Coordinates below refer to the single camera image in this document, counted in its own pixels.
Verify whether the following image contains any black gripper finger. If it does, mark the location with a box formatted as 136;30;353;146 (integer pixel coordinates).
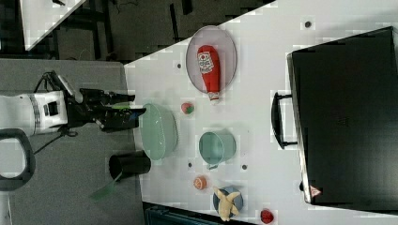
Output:
105;108;146;123
108;92;135;105

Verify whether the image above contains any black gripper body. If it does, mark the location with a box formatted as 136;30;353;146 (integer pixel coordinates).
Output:
65;88;139;132

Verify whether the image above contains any red plush ketchup bottle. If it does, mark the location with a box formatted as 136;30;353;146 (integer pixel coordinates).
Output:
197;45;221;105

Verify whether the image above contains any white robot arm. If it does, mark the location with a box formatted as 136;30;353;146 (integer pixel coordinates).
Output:
1;88;146;137

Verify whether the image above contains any round grey plate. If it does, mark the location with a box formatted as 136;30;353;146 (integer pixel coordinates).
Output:
186;25;237;93

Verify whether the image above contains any small blue plate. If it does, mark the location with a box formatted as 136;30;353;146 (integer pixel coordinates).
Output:
213;187;243;214

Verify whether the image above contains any green perforated colander basket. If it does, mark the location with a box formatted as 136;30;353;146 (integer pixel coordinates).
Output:
140;103;178;160

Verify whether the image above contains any black cylinder container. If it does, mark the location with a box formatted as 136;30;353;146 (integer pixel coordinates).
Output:
108;151;151;180

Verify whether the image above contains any toy strawberry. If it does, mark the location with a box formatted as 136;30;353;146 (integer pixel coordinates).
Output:
181;102;194;114

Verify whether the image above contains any green tape strip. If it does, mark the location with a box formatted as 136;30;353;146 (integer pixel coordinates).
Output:
89;172;122;201

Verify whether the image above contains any white side table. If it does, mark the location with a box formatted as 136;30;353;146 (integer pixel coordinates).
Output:
19;0;86;51

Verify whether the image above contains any teal green cup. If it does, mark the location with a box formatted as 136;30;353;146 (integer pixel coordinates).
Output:
199;129;237;170

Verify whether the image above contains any toy orange slice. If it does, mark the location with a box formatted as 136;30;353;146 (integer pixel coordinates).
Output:
193;175;207;190

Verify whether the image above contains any black chair armrest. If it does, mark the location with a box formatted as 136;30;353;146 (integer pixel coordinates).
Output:
0;128;36;191

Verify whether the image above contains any beige plush toy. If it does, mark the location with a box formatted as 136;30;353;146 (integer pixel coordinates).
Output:
213;187;240;221

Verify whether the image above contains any red toy fruit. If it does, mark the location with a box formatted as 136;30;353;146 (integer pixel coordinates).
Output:
260;209;274;224

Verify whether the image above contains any black toaster oven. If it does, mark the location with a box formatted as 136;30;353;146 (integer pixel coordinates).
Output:
286;26;398;215

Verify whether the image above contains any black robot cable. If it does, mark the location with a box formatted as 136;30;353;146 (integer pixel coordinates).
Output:
32;70;79;156

